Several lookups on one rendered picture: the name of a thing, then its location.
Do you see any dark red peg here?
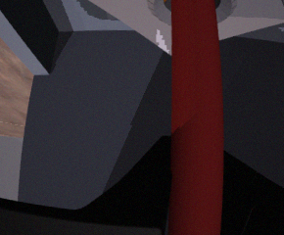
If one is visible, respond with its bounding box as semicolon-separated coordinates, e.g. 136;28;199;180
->
168;0;224;235

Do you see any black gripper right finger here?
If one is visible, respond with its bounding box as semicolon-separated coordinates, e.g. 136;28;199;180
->
220;152;284;235

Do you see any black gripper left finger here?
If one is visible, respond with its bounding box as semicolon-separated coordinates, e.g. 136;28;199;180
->
0;136;172;235

